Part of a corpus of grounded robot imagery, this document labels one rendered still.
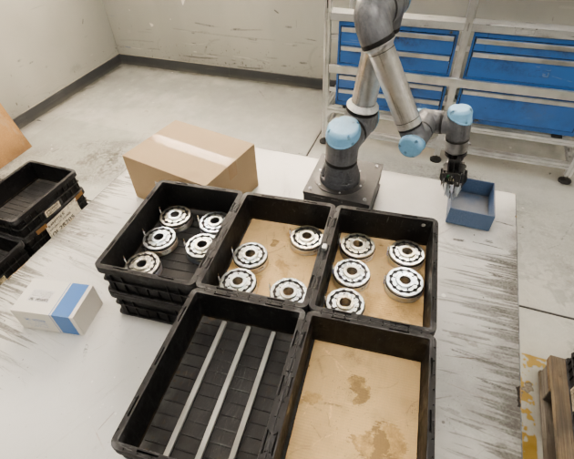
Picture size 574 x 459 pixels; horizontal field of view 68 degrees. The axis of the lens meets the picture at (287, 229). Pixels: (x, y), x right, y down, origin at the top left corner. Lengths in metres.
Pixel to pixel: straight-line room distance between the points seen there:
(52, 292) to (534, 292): 2.17
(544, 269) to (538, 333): 0.44
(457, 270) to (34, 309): 1.31
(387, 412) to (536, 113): 2.39
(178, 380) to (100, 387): 0.28
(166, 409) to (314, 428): 0.34
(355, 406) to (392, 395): 0.09
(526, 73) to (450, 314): 1.91
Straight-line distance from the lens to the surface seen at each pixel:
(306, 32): 4.00
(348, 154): 1.49
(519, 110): 3.08
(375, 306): 1.18
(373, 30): 1.28
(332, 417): 1.02
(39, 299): 1.46
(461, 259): 1.54
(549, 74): 3.00
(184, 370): 1.11
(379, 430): 1.02
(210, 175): 1.51
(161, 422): 1.07
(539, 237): 2.85
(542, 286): 2.58
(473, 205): 1.74
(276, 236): 1.35
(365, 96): 1.52
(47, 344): 1.46
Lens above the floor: 1.77
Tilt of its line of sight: 44 degrees down
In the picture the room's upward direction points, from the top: 3 degrees counter-clockwise
